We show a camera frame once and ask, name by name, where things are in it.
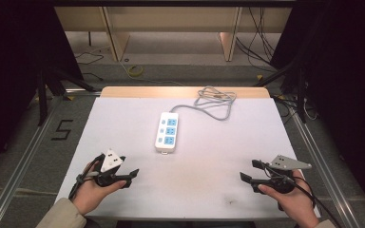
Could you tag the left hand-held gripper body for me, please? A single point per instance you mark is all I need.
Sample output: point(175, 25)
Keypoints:
point(111, 160)

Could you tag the aluminium rail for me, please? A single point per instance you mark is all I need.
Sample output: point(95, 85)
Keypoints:
point(15, 171)
point(326, 171)

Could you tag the dark curtain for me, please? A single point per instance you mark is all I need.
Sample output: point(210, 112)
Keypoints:
point(345, 79)
point(12, 63)

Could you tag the person's left hand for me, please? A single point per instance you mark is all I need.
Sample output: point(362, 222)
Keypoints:
point(90, 193)

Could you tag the person's right hand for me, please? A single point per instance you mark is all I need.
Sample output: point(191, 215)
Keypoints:
point(297, 205)

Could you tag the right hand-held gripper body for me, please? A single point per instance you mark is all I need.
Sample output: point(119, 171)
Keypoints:
point(285, 163)

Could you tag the yellow tape roll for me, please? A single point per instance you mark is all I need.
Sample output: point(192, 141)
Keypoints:
point(135, 70)

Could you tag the white and blue power strip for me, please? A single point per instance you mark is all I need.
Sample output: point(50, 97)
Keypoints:
point(166, 133)

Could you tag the black metal stand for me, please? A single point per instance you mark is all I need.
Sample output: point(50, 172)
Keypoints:
point(53, 85)
point(297, 82)

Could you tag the beige wooden desk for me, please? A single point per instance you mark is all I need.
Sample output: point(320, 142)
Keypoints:
point(171, 20)

